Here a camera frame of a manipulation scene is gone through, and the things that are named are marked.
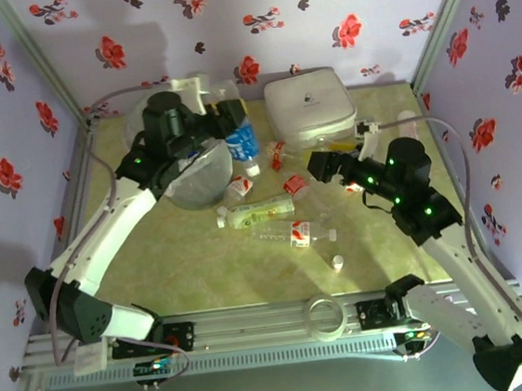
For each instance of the blue label plastic bottle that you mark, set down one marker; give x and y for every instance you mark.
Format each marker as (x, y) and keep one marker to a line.
(242, 145)

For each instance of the clear bottle red label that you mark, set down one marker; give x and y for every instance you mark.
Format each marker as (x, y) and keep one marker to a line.
(353, 187)
(295, 185)

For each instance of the clear plastic bottle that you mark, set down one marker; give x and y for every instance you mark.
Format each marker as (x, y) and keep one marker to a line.
(407, 123)

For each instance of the clear bottle red cap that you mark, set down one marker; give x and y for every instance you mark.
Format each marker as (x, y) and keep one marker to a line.
(276, 164)
(277, 148)

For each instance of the long clear bottle white cap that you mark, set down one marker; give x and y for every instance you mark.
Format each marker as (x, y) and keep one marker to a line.
(293, 235)

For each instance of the yellow-green plastic bottle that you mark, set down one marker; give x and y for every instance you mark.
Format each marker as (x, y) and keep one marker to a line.
(258, 212)

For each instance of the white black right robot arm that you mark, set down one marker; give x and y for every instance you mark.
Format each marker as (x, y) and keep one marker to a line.
(455, 268)

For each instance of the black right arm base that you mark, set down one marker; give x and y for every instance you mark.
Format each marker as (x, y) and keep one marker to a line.
(372, 317)

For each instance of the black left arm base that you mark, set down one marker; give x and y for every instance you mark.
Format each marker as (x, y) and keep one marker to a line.
(182, 336)

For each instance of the clear plastic bin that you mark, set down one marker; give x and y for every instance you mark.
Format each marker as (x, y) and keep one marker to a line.
(203, 183)

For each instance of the crushed red label bottle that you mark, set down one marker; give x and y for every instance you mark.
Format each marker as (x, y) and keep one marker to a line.
(241, 186)

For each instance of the white zip case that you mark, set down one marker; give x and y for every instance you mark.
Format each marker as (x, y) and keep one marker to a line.
(307, 102)

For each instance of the green marbled table mat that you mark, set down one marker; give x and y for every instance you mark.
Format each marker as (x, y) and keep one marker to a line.
(204, 276)

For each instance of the clear tape roll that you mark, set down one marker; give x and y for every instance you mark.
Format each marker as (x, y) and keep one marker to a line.
(309, 326)

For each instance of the right controller board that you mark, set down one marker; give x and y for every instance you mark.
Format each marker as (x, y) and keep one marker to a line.
(413, 334)

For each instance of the controller board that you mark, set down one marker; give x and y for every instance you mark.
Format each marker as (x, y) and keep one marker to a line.
(154, 367)
(413, 334)

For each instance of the left controller board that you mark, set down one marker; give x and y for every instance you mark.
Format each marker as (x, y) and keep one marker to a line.
(154, 367)

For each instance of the white label card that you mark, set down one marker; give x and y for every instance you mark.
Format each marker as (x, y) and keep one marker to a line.
(89, 360)

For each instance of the aluminium side rail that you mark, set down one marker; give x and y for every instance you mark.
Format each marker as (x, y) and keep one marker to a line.
(449, 161)
(80, 172)

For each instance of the aluminium corner post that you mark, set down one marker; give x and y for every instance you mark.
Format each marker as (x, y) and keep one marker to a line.
(41, 60)
(448, 17)

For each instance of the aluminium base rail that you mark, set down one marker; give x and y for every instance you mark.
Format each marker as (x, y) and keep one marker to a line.
(256, 327)

